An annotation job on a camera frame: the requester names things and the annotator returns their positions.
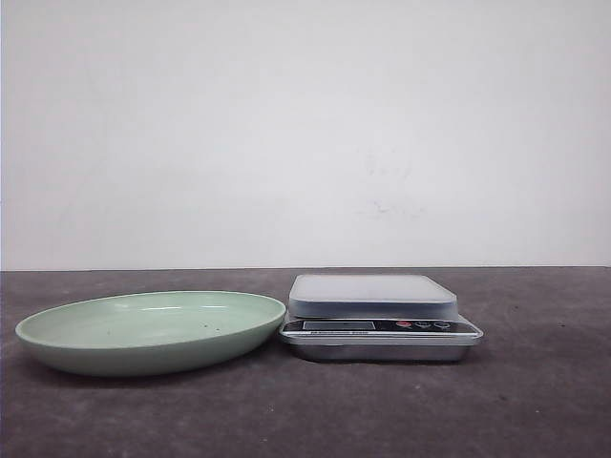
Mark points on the silver digital kitchen scale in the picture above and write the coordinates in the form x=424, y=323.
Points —
x=403, y=317

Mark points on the light green plate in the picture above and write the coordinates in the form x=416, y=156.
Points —
x=150, y=333

